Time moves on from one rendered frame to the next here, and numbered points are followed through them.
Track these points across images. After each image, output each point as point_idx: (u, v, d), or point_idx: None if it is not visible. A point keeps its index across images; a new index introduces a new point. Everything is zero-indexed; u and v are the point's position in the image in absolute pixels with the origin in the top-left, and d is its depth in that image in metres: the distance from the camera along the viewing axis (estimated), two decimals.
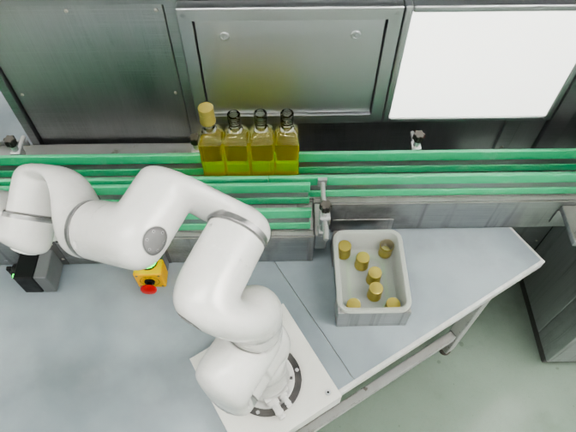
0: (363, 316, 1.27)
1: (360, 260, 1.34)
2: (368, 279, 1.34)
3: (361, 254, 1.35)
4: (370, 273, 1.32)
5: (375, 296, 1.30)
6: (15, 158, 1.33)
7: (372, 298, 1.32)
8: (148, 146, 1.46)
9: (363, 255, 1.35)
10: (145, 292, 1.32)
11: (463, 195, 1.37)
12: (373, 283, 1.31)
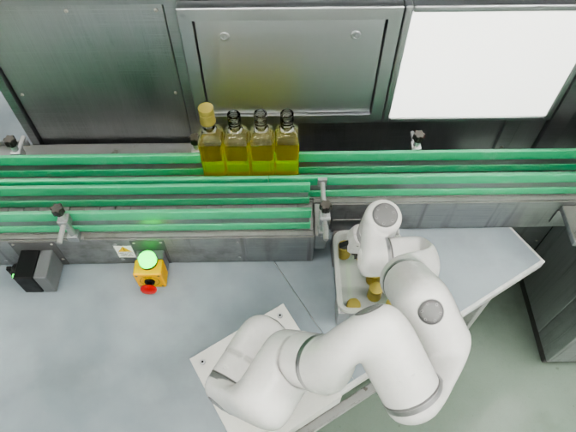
0: None
1: None
2: (368, 279, 1.34)
3: None
4: None
5: (375, 296, 1.30)
6: (15, 158, 1.33)
7: (372, 298, 1.32)
8: (148, 146, 1.46)
9: None
10: (145, 292, 1.32)
11: (463, 195, 1.37)
12: (373, 283, 1.31)
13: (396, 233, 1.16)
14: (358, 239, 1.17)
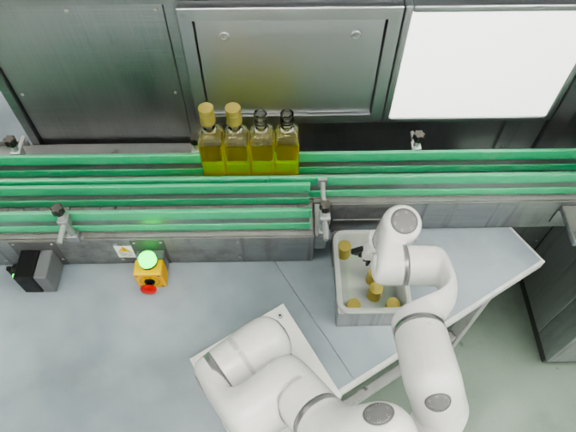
0: (363, 316, 1.27)
1: (236, 110, 1.15)
2: (368, 279, 1.34)
3: (228, 108, 1.15)
4: (370, 273, 1.32)
5: (375, 296, 1.30)
6: (15, 158, 1.33)
7: (372, 298, 1.32)
8: (148, 146, 1.46)
9: (231, 107, 1.15)
10: (145, 292, 1.32)
11: (463, 195, 1.37)
12: (373, 283, 1.31)
13: (414, 240, 1.10)
14: (375, 246, 1.11)
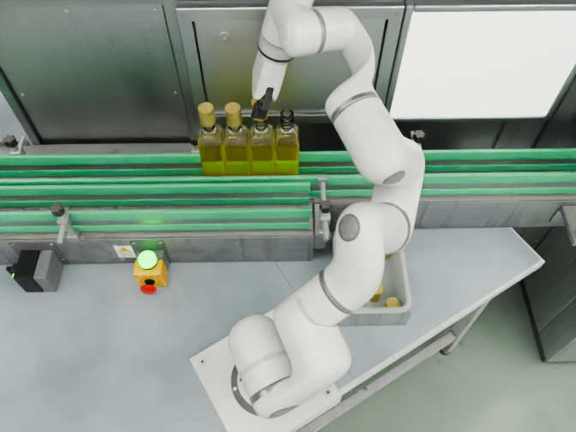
0: (363, 316, 1.27)
1: (236, 110, 1.15)
2: None
3: (228, 108, 1.15)
4: None
5: (375, 296, 1.30)
6: (15, 158, 1.33)
7: (372, 298, 1.32)
8: (148, 146, 1.46)
9: (231, 107, 1.15)
10: (145, 292, 1.32)
11: (463, 195, 1.37)
12: None
13: None
14: (285, 59, 1.01)
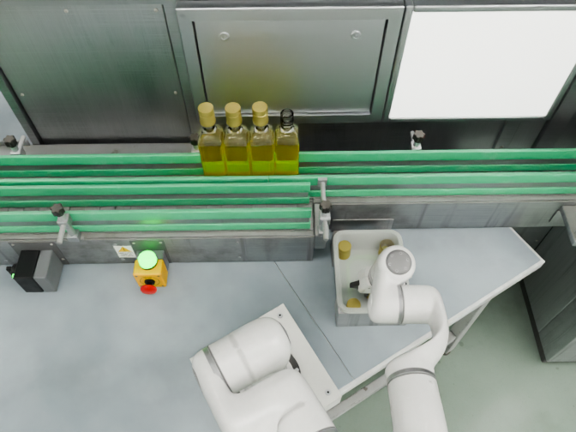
0: (363, 316, 1.27)
1: (236, 110, 1.15)
2: (263, 118, 1.16)
3: (228, 108, 1.15)
4: (261, 110, 1.15)
5: None
6: (15, 158, 1.33)
7: None
8: (148, 146, 1.46)
9: (231, 107, 1.15)
10: (145, 292, 1.32)
11: (463, 195, 1.37)
12: None
13: None
14: (370, 282, 1.16)
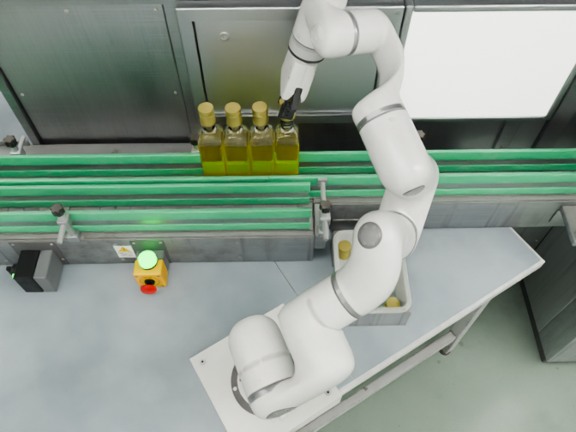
0: (363, 316, 1.27)
1: (236, 110, 1.15)
2: (263, 118, 1.16)
3: (228, 108, 1.15)
4: (261, 110, 1.15)
5: None
6: (15, 158, 1.33)
7: (294, 112, 1.16)
8: (148, 146, 1.46)
9: (231, 107, 1.15)
10: (145, 292, 1.32)
11: (463, 195, 1.37)
12: (281, 103, 1.14)
13: None
14: (315, 60, 1.01)
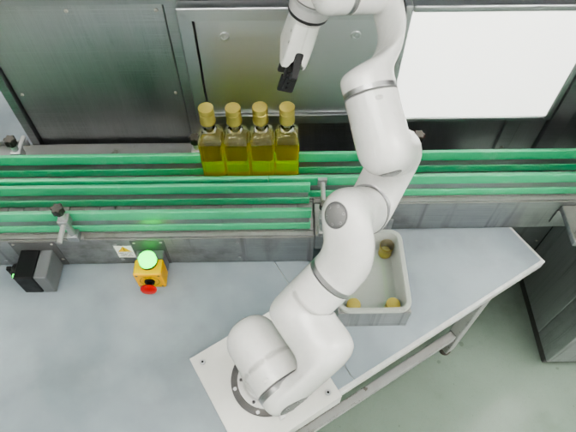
0: (363, 316, 1.27)
1: (236, 110, 1.15)
2: (263, 118, 1.16)
3: (228, 108, 1.15)
4: (261, 110, 1.15)
5: (294, 110, 1.16)
6: (15, 158, 1.33)
7: (294, 117, 1.17)
8: (148, 146, 1.46)
9: (231, 107, 1.15)
10: (145, 292, 1.32)
11: (463, 195, 1.37)
12: (281, 108, 1.15)
13: None
14: (317, 22, 0.94)
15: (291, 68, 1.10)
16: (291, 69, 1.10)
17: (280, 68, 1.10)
